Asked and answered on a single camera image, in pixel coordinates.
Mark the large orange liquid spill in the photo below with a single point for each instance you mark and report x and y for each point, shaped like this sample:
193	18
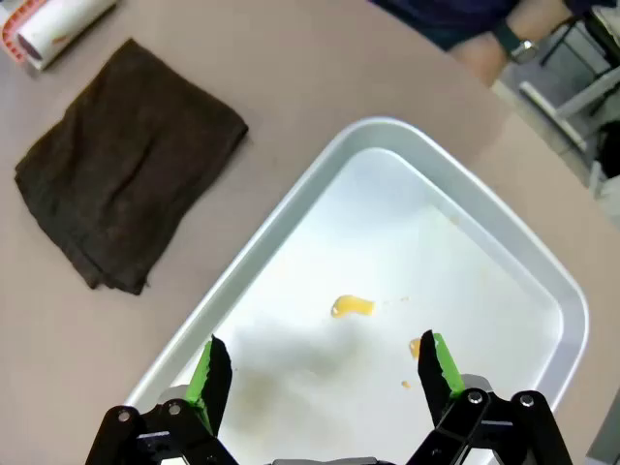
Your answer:
351	306

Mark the small orange liquid spill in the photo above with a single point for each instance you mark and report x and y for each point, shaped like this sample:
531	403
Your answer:
414	348

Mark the person's left forearm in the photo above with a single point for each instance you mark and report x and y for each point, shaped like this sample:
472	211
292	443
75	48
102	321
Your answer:
537	17

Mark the person's left hand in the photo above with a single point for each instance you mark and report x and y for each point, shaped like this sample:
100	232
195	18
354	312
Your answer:
479	60

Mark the dark brown terry cloth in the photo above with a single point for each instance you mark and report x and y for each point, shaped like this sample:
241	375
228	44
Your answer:
131	169

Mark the white paper roll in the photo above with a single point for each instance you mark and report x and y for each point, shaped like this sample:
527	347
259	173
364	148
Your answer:
63	29

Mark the grey metal chair frame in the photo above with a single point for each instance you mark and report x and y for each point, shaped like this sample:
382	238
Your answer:
571	72

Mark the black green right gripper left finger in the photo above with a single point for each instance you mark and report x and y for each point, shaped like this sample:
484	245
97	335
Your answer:
213	382

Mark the dark blue jacket torso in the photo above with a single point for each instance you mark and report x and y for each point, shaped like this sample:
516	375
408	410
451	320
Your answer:
436	17

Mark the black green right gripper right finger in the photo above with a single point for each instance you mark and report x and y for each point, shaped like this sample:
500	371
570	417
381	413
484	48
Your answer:
436	382

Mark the black wrist watch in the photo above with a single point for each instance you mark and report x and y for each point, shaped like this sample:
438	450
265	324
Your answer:
516	44

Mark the white plastic tray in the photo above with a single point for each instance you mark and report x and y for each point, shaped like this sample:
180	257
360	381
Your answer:
387	232

